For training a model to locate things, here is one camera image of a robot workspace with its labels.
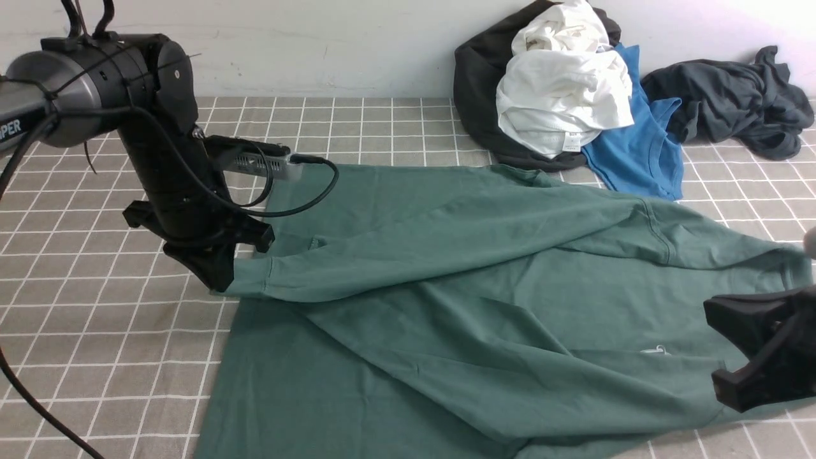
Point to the green long sleeve shirt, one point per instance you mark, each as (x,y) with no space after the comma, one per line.
(480,313)

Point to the black garment under white shirt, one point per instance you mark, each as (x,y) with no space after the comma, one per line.
(480,64)

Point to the white crumpled shirt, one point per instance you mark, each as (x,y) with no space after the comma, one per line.
(565,84)

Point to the black robot arm with PIPER label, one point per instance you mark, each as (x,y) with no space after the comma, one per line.
(76,88)

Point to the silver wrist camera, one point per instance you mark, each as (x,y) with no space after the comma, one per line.
(247,157)

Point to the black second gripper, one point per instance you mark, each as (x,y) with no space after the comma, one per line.
(776,332)

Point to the dark grey crumpled shirt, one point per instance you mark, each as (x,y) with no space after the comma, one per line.
(754,102)

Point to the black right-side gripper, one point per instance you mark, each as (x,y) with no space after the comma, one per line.
(188,204)

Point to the grey checkered tablecloth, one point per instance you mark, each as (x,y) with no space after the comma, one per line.
(121,345)

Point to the blue shirt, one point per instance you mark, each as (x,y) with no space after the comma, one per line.
(643,158)

